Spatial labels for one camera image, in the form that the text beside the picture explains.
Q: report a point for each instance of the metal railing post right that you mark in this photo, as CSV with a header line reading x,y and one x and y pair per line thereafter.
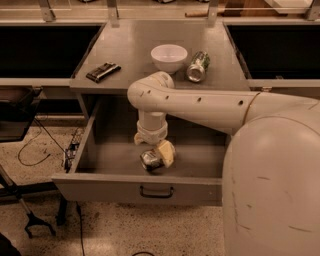
x,y
212,12

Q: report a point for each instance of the metal railing post middle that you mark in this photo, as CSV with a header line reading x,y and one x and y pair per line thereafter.
x,y
113,14

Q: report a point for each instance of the green can on counter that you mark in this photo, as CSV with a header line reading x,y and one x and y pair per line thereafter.
x,y
196,71

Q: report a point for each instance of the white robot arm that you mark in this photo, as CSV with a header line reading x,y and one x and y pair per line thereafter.
x,y
271,170

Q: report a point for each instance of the grey counter cabinet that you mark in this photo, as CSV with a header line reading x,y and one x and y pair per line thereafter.
x,y
137,48

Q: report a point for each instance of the black tripod stand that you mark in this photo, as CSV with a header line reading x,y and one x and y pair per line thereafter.
x,y
11,189

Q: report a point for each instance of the black drawer handle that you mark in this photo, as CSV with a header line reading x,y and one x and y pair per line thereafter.
x,y
156,194

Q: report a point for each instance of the metal railing post left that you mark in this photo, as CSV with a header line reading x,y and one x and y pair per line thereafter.
x,y
46,11

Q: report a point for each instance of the power strip on floor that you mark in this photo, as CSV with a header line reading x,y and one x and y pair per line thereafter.
x,y
70,152

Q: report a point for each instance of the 7up can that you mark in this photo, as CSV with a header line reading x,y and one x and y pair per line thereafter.
x,y
150,161

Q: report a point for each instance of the grey open top drawer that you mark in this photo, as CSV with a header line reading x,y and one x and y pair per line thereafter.
x,y
107,166

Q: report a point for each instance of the metal railing post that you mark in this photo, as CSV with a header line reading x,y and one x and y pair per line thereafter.
x,y
113,14
212,12
46,11

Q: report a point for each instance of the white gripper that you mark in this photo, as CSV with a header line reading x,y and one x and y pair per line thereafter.
x,y
152,134

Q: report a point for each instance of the black snack bar packet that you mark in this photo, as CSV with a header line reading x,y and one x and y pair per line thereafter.
x,y
101,72

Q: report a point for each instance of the black bin at left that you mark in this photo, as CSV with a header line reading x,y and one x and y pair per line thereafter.
x,y
18,108

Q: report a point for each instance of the white bowl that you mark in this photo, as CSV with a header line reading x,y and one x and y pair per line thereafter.
x,y
169,57

